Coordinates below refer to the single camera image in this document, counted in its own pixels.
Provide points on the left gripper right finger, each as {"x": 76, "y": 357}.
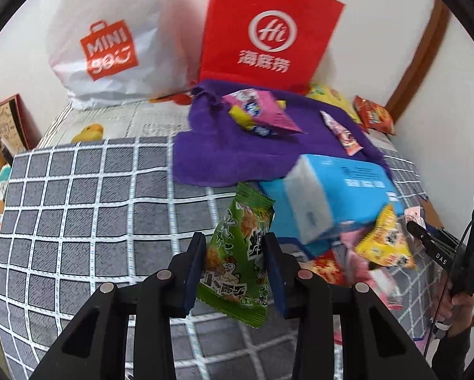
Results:
{"x": 375, "y": 346}

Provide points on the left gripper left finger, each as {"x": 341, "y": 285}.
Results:
{"x": 93, "y": 344}

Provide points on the pink white snack packet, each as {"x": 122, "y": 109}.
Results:
{"x": 357, "y": 269}

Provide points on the yellow snack packet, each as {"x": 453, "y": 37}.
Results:
{"x": 386, "y": 244}

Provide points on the red snack packet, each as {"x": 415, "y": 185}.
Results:
{"x": 327, "y": 269}

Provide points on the green snack packet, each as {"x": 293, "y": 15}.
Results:
{"x": 234, "y": 278}

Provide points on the pale pink snack packet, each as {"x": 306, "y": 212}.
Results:
{"x": 414, "y": 214}

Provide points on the person right hand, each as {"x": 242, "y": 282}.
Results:
{"x": 457, "y": 310}

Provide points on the grey checked blanket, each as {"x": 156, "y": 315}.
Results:
{"x": 77, "y": 216}

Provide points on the blue tissue pack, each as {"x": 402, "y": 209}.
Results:
{"x": 322, "y": 197}

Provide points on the pink white candy stick packet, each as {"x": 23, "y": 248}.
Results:
{"x": 350, "y": 145}

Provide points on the orange chips bag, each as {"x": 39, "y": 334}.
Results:
{"x": 374, "y": 116}

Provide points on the yellow chips bag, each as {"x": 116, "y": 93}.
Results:
{"x": 331, "y": 96}

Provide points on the purple towel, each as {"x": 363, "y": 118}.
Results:
{"x": 216, "y": 152}

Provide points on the framed picture box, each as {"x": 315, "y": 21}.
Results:
{"x": 14, "y": 127}

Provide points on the white printed fruit sheet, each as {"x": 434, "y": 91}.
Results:
{"x": 139, "y": 119}

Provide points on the pink yellow snack bag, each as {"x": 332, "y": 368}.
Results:
{"x": 258, "y": 112}

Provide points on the red paper shopping bag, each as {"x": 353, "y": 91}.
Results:
{"x": 267, "y": 43}

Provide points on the white Miniso plastic bag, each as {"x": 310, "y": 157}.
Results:
{"x": 111, "y": 52}

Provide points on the brown door frame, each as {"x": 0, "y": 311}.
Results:
{"x": 423, "y": 58}

